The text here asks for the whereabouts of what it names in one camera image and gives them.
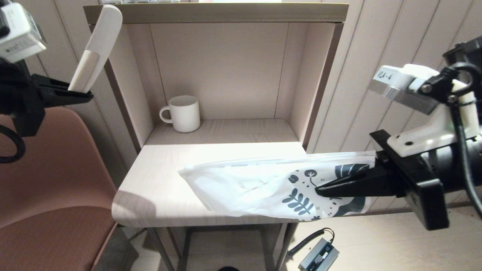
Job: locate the white right camera mount bracket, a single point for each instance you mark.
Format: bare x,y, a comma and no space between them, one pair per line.
425,139

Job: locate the white plastic comb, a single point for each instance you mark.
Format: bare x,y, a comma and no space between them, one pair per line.
99,41

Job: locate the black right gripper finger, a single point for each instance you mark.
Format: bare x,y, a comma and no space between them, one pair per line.
365,184

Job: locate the light wooden shelf desk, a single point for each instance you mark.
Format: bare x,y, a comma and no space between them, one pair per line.
226,75

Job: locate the white floral zip pouch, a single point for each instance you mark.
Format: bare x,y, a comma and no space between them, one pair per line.
244,188

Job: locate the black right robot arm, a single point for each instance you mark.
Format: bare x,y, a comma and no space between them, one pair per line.
452,165

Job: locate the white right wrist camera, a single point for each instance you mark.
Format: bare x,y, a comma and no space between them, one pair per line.
395,84

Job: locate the grey power adapter box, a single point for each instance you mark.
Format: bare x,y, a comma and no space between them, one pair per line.
318,258

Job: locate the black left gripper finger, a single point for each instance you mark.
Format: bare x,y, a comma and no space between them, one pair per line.
52,86
67,99

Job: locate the white ribbed mug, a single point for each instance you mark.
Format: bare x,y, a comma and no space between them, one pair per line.
186,116

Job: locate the brown upholstered chair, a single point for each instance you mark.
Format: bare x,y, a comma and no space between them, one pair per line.
56,188

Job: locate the black round floor object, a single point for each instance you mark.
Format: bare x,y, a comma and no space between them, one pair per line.
228,269

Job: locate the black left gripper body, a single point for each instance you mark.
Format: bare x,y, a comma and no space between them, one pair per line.
22,98

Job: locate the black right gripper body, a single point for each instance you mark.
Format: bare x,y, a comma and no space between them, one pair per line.
418,188

